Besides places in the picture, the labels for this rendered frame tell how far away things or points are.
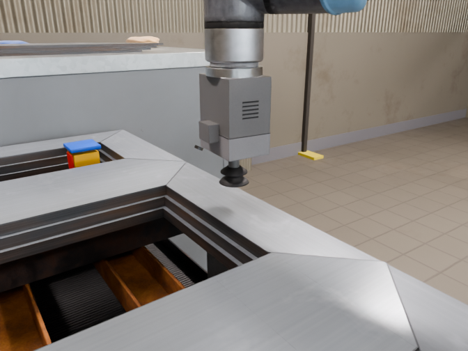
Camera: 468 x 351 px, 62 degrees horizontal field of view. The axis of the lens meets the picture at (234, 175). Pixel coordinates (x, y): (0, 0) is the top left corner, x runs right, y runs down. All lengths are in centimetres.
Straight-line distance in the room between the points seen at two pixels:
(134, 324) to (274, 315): 12
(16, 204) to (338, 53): 356
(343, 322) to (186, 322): 14
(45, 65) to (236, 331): 82
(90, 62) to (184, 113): 30
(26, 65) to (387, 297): 88
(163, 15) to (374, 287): 263
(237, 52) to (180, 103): 69
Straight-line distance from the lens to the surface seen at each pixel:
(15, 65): 103
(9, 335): 71
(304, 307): 39
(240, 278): 42
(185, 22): 298
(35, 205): 65
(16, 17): 266
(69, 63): 105
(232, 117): 49
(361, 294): 42
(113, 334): 37
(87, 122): 107
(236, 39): 49
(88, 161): 85
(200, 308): 38
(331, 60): 391
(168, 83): 115
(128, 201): 65
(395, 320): 40
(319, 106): 387
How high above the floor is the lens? 111
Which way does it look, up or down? 20 degrees down
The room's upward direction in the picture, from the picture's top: straight up
